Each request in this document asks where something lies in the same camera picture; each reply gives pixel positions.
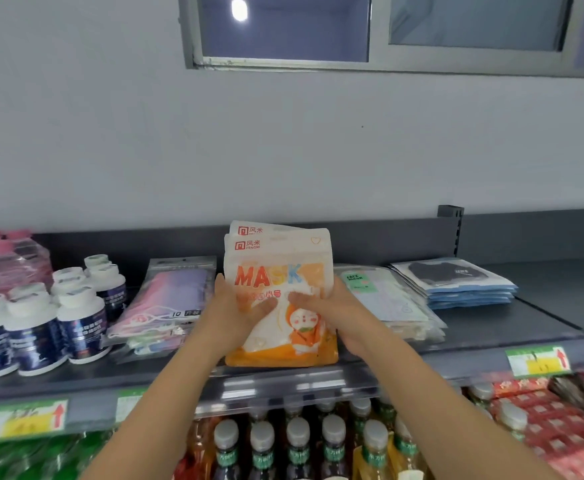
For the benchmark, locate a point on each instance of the person's right hand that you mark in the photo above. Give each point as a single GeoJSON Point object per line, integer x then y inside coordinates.
{"type": "Point", "coordinates": [344, 322]}

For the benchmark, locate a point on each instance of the person's left hand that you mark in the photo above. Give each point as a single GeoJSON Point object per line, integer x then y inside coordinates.
{"type": "Point", "coordinates": [224, 324]}

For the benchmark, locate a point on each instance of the person's left thumb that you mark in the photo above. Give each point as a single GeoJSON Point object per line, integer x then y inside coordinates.
{"type": "Point", "coordinates": [259, 308]}

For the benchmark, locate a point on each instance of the person's right thumb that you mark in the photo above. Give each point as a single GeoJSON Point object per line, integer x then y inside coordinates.
{"type": "Point", "coordinates": [306, 300]}

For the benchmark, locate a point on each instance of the orange white mask packet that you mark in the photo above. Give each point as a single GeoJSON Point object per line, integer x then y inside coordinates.
{"type": "Point", "coordinates": [282, 264]}
{"type": "Point", "coordinates": [267, 227]}

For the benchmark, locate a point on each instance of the person's left forearm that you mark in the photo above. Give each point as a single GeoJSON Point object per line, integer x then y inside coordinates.
{"type": "Point", "coordinates": [167, 399]}

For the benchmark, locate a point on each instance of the person's right forearm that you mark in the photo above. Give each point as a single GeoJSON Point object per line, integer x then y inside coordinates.
{"type": "Point", "coordinates": [437, 414]}

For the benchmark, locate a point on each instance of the stack of green-label mask packets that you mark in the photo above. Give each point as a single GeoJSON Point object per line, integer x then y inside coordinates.
{"type": "Point", "coordinates": [397, 304]}

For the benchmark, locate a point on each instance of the row of white-capped drink bottles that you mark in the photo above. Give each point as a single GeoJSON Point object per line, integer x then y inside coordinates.
{"type": "Point", "coordinates": [297, 444]}

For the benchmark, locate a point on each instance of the stack of blue mask packets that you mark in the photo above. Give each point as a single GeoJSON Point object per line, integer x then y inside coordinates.
{"type": "Point", "coordinates": [462, 282]}

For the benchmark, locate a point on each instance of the yellow green price tag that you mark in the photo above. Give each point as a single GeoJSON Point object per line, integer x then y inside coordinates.
{"type": "Point", "coordinates": [22, 419]}
{"type": "Point", "coordinates": [129, 407]}
{"type": "Point", "coordinates": [537, 362]}

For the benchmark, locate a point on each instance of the dark gray metal shelf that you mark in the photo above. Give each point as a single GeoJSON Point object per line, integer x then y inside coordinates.
{"type": "Point", "coordinates": [497, 329]}

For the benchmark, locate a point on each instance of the group of white-capped supplement bottles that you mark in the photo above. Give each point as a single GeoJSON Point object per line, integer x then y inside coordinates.
{"type": "Point", "coordinates": [37, 319]}

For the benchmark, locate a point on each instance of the pink wrapped water bottle pack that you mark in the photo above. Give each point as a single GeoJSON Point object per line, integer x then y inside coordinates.
{"type": "Point", "coordinates": [7, 264]}

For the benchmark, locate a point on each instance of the pile of green packets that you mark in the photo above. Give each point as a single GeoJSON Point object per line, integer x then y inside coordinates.
{"type": "Point", "coordinates": [37, 457]}

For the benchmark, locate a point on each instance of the gray framed sliding window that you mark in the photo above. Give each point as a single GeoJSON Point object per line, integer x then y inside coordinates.
{"type": "Point", "coordinates": [387, 32]}

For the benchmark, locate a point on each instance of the pile of red snack packets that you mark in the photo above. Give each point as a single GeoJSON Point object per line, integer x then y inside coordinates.
{"type": "Point", "coordinates": [567, 424]}

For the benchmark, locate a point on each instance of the gray shelf bracket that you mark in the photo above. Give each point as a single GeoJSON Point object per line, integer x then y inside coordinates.
{"type": "Point", "coordinates": [450, 211]}

